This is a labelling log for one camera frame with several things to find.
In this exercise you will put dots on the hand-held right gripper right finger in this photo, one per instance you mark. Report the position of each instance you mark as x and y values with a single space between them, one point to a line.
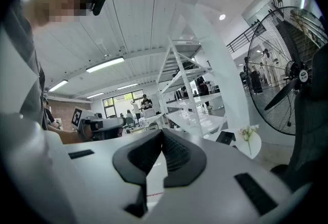
197 164

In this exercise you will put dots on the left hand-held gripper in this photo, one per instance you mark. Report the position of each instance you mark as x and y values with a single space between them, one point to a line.
77 118

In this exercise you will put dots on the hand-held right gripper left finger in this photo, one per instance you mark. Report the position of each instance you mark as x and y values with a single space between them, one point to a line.
123 164

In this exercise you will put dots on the person's left forearm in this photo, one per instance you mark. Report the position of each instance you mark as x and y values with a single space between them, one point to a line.
71 138

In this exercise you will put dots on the white ceiling tube light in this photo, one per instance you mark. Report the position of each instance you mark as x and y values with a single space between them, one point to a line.
95 95
58 85
105 64
127 86

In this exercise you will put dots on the black tray on table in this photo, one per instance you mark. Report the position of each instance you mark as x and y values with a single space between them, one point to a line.
225 138

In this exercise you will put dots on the person's dark grey shirt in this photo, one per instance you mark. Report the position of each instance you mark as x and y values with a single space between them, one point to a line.
34 105

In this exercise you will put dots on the white metal shelving rack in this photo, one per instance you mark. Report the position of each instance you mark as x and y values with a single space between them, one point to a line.
194 118

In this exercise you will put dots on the dark-framed window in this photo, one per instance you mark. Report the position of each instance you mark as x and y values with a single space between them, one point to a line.
123 101

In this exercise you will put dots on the pink and white artificial flowers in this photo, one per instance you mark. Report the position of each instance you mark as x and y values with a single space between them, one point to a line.
247 132

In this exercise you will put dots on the round white side table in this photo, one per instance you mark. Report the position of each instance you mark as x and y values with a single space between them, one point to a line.
255 142

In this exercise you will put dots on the person's head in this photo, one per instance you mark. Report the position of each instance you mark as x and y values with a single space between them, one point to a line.
59 0

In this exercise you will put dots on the large black floor fan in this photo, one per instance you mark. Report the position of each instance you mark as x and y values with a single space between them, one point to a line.
303 75

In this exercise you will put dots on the round ceiling downlight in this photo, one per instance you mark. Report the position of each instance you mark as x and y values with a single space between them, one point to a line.
222 17

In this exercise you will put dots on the black head-worn camera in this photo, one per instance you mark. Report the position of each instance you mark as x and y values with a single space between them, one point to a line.
99 2

